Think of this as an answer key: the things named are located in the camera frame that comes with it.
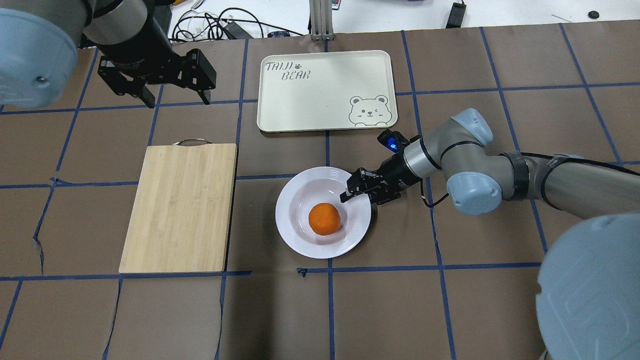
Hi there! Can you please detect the aluminium frame post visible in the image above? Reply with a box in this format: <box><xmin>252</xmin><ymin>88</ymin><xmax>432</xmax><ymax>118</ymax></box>
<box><xmin>308</xmin><ymin>0</ymin><xmax>335</xmax><ymax>41</ymax></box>

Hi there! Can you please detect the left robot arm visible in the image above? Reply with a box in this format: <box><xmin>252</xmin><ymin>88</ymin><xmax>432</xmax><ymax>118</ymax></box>
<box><xmin>0</xmin><ymin>0</ymin><xmax>217</xmax><ymax>109</ymax></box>

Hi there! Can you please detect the orange fruit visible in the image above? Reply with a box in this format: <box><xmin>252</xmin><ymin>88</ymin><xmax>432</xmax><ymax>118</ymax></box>
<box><xmin>307</xmin><ymin>202</ymin><xmax>342</xmax><ymax>236</ymax></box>

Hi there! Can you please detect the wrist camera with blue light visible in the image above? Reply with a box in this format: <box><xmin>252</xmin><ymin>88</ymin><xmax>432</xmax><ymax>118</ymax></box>
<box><xmin>376</xmin><ymin>129</ymin><xmax>411</xmax><ymax>154</ymax></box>

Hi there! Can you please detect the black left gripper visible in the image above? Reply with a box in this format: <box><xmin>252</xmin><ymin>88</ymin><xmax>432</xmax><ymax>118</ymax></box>
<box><xmin>98</xmin><ymin>48</ymin><xmax>217</xmax><ymax>109</ymax></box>

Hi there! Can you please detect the black power brick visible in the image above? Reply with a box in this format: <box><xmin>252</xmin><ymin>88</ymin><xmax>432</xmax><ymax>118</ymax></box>
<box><xmin>222</xmin><ymin>22</ymin><xmax>254</xmax><ymax>40</ymax></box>

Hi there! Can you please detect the white ridged plate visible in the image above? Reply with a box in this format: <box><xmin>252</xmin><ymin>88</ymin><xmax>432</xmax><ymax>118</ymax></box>
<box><xmin>275</xmin><ymin>166</ymin><xmax>371</xmax><ymax>259</ymax></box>

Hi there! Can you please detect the black cable bundle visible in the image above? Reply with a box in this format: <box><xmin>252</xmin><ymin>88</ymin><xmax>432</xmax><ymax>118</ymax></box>
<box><xmin>171</xmin><ymin>6</ymin><xmax>306</xmax><ymax>42</ymax></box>

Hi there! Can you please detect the black power adapter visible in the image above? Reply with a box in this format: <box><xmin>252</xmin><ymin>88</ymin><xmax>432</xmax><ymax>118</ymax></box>
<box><xmin>445</xmin><ymin>0</ymin><xmax>467</xmax><ymax>29</ymax></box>

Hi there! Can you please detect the cream bear tray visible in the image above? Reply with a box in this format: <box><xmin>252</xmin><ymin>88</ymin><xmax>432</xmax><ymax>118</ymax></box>
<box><xmin>256</xmin><ymin>49</ymin><xmax>398</xmax><ymax>133</ymax></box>

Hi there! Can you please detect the wooden cutting board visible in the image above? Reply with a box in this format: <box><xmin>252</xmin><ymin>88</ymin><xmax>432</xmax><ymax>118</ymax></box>
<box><xmin>118</xmin><ymin>143</ymin><xmax>238</xmax><ymax>274</ymax></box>

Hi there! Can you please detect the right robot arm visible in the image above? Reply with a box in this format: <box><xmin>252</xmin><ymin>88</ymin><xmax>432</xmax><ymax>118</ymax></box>
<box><xmin>340</xmin><ymin>108</ymin><xmax>640</xmax><ymax>360</ymax></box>

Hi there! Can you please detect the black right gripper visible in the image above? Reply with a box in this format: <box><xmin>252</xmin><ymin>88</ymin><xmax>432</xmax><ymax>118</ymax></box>
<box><xmin>340</xmin><ymin>155</ymin><xmax>416</xmax><ymax>205</ymax></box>

